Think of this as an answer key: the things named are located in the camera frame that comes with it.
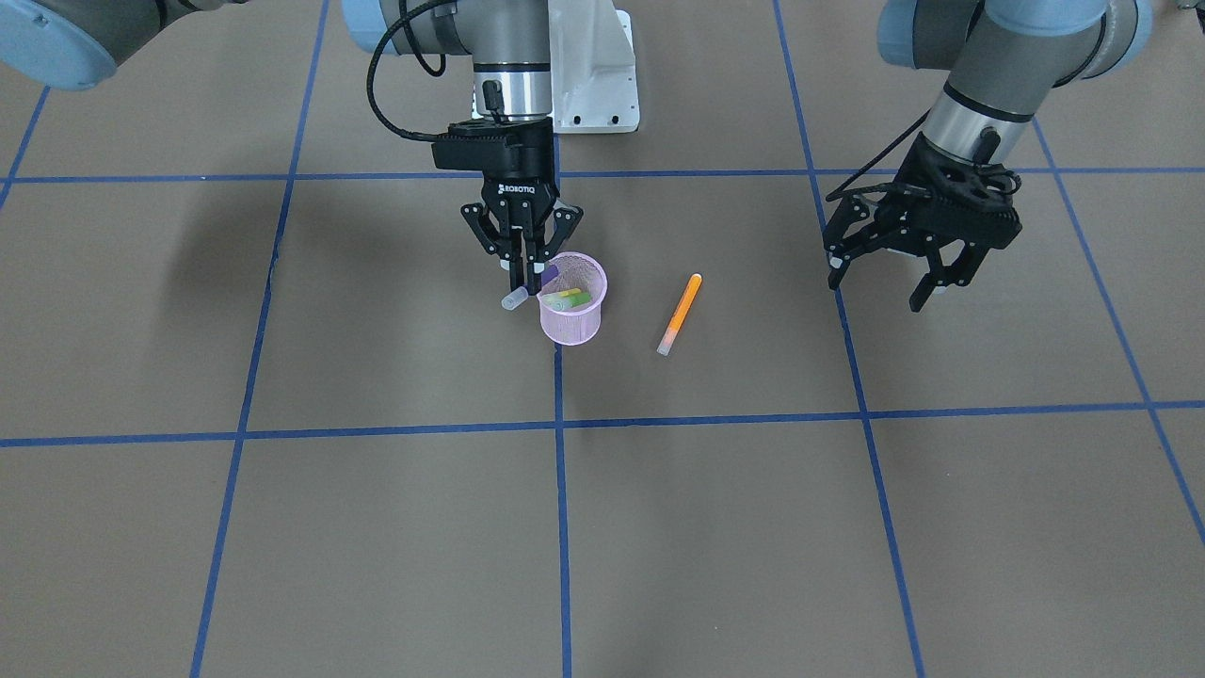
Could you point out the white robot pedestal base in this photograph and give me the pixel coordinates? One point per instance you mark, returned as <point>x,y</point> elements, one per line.
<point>593,69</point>

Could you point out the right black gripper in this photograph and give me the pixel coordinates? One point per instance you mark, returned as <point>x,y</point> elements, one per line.
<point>519,181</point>

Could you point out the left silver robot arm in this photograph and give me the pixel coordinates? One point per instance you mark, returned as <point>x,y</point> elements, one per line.
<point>930,96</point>

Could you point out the orange marker pen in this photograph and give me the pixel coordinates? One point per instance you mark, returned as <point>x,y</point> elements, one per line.
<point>681,312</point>

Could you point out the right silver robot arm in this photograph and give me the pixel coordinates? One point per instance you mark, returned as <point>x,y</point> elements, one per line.
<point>76,45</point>

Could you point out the pink mesh pen holder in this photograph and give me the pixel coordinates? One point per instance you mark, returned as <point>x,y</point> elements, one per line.
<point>576,270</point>

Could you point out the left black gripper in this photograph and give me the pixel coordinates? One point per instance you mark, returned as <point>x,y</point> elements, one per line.
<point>892,233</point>

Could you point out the purple marker pen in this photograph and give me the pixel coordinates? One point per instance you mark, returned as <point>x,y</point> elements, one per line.
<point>520,294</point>

